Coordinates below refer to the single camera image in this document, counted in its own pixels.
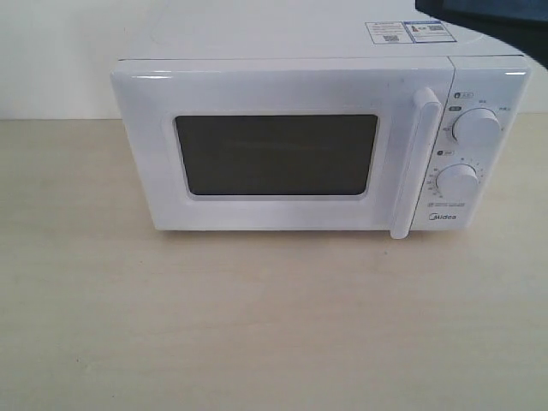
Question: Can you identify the white microwave door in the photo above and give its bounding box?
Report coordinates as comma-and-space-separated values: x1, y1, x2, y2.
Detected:
111, 57, 455, 239

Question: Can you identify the white microwave oven body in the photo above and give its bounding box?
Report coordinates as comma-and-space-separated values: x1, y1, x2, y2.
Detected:
117, 0, 535, 235

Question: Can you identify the lower white timer knob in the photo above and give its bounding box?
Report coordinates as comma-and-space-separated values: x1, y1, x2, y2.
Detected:
436, 164, 479, 200

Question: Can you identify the upper white control knob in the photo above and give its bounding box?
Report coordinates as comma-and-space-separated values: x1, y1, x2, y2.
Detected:
452, 108, 501, 146

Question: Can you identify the blue energy label sticker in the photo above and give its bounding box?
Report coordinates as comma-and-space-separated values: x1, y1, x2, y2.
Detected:
403, 21, 455, 44

